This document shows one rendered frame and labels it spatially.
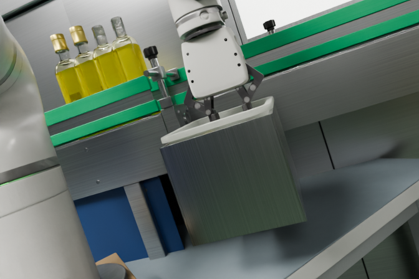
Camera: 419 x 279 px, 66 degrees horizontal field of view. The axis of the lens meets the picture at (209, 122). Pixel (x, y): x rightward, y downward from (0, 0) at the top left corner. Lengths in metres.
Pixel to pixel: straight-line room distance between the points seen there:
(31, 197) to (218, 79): 0.31
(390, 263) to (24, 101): 0.98
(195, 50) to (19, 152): 0.29
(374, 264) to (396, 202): 0.39
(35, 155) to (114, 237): 0.40
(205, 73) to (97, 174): 0.35
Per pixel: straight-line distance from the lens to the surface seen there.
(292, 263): 0.58
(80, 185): 0.78
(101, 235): 0.82
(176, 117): 0.65
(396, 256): 1.09
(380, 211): 0.70
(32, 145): 0.46
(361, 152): 0.97
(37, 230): 0.46
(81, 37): 0.91
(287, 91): 0.71
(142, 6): 0.99
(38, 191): 0.46
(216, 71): 0.53
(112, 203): 0.78
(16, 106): 0.54
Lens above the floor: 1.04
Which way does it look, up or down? 3 degrees down
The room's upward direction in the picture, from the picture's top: 19 degrees counter-clockwise
